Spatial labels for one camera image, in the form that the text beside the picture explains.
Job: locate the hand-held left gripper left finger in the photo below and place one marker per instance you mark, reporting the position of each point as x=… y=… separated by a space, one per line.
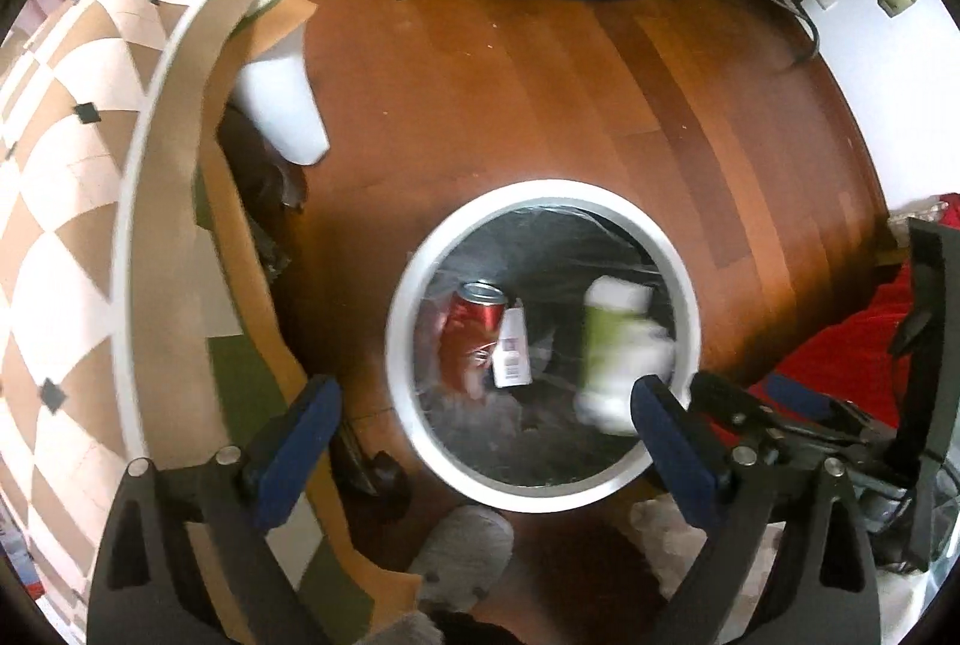
x=296 y=450

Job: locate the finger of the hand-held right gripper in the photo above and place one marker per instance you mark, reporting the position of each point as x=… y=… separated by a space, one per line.
x=731 y=401
x=814 y=399

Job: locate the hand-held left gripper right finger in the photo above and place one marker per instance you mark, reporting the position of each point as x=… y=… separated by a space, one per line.
x=667 y=457

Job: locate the green and white bottle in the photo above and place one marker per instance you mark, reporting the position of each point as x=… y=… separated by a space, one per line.
x=611 y=345

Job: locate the small white box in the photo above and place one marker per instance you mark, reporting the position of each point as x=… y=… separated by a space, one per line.
x=512 y=345

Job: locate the red drink can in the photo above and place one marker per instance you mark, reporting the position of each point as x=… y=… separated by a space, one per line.
x=480 y=315

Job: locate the white round trash bin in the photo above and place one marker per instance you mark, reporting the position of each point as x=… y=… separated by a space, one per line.
x=540 y=191

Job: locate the red blanket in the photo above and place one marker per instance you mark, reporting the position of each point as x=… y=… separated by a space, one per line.
x=847 y=337

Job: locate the dark shoe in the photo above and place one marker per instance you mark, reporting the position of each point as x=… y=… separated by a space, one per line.
x=375 y=472

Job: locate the grey fuzzy slipper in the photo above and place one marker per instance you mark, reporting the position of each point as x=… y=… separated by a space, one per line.
x=465 y=555
x=667 y=540

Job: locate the tan under tablecloth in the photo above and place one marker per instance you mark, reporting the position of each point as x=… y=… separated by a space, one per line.
x=247 y=315

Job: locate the clear plastic bin liner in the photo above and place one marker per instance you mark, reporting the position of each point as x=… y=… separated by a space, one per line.
x=525 y=240

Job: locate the dark brown object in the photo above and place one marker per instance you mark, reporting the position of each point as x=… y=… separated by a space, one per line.
x=262 y=172

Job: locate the checkered brown white tablecloth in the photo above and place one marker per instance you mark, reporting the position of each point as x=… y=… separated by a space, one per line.
x=75 y=165

